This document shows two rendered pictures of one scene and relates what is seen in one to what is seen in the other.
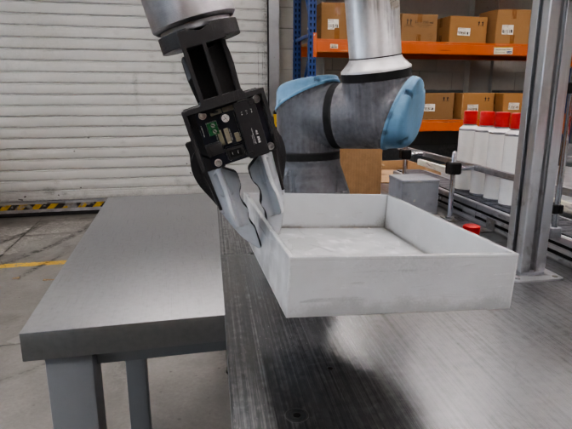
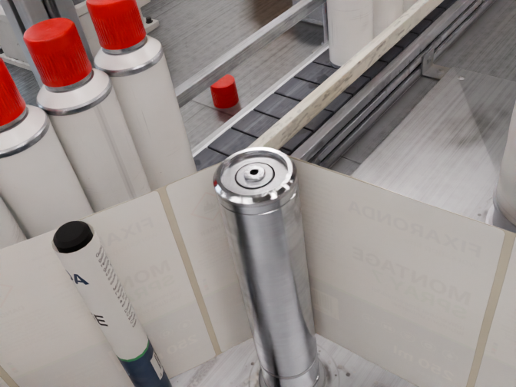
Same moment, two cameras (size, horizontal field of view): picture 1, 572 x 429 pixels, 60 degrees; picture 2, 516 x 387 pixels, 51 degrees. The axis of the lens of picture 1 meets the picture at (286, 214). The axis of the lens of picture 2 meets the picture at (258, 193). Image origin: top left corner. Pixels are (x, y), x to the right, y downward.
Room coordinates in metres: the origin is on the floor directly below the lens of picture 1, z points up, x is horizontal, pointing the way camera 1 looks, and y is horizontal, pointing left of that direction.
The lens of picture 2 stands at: (0.64, -0.90, 1.22)
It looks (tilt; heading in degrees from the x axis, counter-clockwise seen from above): 42 degrees down; 55
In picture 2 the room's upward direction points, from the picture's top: 10 degrees counter-clockwise
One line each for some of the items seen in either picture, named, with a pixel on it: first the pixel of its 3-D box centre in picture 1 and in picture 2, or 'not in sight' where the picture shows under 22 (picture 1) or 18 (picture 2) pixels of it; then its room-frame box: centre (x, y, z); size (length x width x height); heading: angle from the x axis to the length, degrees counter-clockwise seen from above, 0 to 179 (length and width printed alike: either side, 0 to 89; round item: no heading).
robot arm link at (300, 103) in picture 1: (311, 114); not in sight; (0.93, -0.05, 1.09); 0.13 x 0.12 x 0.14; 59
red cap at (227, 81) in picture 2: (471, 232); (223, 90); (0.98, -0.38, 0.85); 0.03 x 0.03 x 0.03
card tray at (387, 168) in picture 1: (390, 170); not in sight; (1.84, -0.39, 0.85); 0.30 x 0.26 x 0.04; 9
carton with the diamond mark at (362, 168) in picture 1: (326, 143); not in sight; (1.48, -0.12, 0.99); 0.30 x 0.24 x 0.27; 9
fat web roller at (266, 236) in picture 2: not in sight; (277, 297); (0.75, -0.75, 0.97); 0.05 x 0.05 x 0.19
